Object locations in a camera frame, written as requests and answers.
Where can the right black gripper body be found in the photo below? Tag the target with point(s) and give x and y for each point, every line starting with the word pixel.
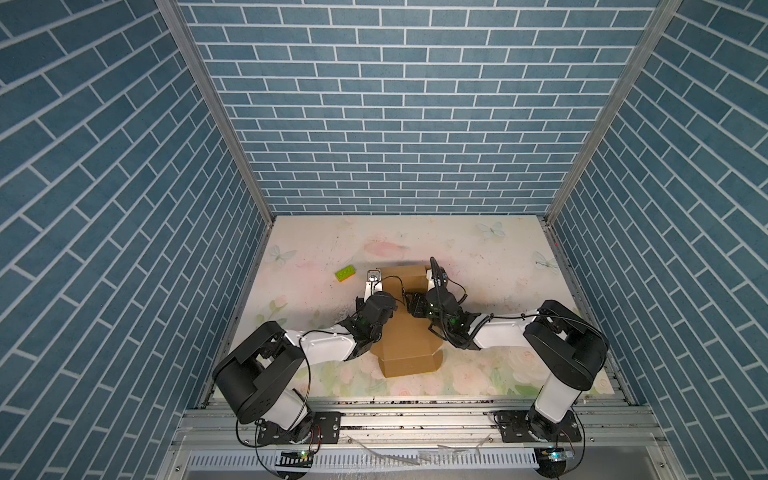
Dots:
pixel 422 309

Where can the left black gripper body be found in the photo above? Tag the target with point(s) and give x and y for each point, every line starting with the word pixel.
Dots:
pixel 376 336

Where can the brown cardboard box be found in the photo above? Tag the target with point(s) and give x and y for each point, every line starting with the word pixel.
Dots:
pixel 406 347

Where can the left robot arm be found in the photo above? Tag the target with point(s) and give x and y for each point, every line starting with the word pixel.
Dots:
pixel 254 378

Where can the green orange toy brick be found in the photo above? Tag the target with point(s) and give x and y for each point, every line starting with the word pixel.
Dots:
pixel 345 273

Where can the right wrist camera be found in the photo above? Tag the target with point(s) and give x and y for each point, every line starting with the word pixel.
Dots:
pixel 437 277

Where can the white slotted cable duct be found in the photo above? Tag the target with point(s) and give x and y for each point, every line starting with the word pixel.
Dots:
pixel 358 460

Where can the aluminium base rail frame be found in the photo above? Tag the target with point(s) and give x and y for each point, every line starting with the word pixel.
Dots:
pixel 479 430

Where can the left corner aluminium post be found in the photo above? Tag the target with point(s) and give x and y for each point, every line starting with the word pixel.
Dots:
pixel 182 35

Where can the corner aluminium post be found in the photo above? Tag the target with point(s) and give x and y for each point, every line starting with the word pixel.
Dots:
pixel 182 35
pixel 657 24

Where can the right corner aluminium post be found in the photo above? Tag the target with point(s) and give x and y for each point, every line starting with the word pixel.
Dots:
pixel 657 24

